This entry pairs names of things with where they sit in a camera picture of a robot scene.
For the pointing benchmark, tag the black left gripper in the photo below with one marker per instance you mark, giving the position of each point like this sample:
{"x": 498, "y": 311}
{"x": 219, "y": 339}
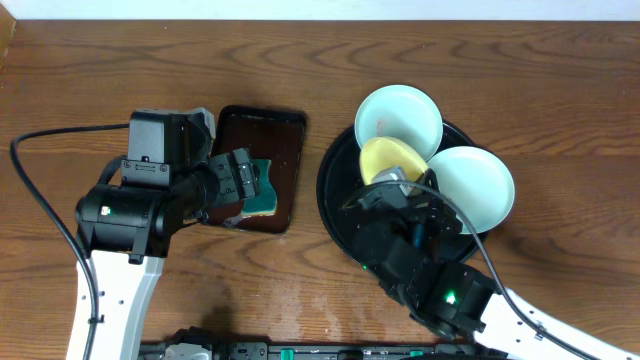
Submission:
{"x": 230, "y": 177}

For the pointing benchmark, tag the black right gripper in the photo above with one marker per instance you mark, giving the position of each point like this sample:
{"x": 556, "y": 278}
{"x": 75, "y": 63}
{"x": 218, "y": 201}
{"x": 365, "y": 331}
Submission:
{"x": 436, "y": 212}

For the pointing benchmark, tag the green and yellow sponge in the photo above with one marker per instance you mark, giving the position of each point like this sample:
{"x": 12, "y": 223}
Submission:
{"x": 265, "y": 203}

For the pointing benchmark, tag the yellow plate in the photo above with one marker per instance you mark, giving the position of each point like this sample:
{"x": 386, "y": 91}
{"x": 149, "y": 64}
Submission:
{"x": 381, "y": 153}

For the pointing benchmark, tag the mint green plate with stain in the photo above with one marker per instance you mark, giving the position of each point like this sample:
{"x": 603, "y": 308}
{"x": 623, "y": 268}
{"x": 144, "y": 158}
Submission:
{"x": 402, "y": 112}

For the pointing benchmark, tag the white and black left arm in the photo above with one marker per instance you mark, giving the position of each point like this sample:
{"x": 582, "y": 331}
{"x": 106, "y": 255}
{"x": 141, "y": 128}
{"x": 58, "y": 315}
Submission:
{"x": 126, "y": 232}

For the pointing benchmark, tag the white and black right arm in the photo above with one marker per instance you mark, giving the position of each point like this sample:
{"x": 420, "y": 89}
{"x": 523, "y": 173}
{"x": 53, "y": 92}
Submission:
{"x": 450, "y": 298}

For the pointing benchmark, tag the black rectangular water tray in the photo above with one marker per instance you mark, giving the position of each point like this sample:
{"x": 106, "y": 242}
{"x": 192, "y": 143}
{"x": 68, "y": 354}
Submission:
{"x": 267, "y": 134}

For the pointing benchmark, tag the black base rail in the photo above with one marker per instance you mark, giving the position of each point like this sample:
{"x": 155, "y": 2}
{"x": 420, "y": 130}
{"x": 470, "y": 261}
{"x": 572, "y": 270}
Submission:
{"x": 197, "y": 343}

